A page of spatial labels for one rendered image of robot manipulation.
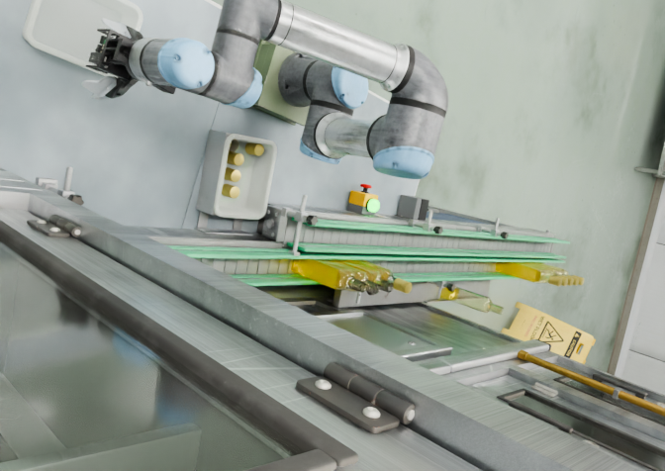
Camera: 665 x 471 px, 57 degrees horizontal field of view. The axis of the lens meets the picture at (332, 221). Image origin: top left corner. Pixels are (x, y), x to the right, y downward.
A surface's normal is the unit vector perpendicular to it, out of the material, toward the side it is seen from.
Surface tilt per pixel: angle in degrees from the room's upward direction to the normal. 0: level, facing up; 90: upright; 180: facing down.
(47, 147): 0
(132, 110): 0
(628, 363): 90
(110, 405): 90
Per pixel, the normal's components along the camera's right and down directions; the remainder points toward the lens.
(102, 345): 0.19, -0.97
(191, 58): 0.69, 0.22
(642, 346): -0.69, -0.05
